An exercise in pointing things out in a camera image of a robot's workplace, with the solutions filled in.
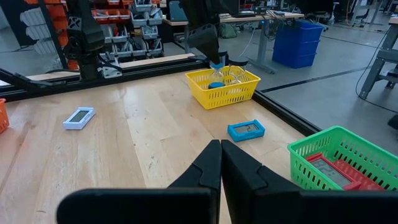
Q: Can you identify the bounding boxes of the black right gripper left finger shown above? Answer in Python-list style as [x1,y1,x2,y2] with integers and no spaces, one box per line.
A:
[57,139,223,224]

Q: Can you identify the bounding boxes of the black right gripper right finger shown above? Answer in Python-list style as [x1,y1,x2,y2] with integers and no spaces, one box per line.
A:
[221,139,398,224]

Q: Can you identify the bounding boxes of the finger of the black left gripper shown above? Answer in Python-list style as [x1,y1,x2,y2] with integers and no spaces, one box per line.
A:
[210,45,222,65]
[200,47,215,65]

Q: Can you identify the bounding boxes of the black hourglass white sand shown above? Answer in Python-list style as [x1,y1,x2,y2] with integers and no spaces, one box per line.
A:
[228,57,249,85]

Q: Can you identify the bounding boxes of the black hourglass blue sand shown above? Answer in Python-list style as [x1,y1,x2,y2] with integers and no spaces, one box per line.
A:
[207,60,226,90]

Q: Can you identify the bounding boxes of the white digital clock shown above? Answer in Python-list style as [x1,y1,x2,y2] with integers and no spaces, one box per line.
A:
[62,106,96,131]

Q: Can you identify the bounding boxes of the green backpack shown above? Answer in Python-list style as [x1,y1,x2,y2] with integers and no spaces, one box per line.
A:
[217,22,239,40]

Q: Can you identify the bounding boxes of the yellow plastic basket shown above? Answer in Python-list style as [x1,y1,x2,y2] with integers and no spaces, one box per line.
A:
[185,65,261,111]

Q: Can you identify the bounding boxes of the green plastic basket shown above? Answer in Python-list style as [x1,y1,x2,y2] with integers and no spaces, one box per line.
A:
[287,125,398,191]

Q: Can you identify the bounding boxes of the light blue digital clock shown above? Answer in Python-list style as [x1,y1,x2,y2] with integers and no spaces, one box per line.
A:
[227,119,266,143]

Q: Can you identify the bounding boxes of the small parts bin rack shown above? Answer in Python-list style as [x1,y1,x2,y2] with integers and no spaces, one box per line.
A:
[18,0,165,71]

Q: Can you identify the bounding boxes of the blue plastic bin stack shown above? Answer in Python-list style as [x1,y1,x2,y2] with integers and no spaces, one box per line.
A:
[271,19,325,70]

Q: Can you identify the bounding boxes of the grey metal table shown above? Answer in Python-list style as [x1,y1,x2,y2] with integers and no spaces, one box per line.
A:
[359,15,398,100]

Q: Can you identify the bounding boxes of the orange plastic basket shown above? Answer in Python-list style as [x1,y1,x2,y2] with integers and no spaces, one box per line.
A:
[0,98,10,134]

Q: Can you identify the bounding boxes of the black aluminium rig frame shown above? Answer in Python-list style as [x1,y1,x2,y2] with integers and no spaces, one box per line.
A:
[0,57,323,138]

